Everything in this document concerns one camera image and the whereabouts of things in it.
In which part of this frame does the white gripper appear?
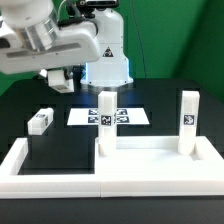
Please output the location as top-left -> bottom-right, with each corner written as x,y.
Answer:
0,21 -> 100,74

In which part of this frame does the white desk top tray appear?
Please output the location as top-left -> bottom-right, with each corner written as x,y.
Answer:
94,136 -> 224,175

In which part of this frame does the tag marker plate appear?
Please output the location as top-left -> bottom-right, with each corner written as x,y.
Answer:
67,108 -> 150,126

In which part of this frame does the white U-shaped fence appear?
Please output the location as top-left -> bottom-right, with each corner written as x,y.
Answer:
0,138 -> 224,199

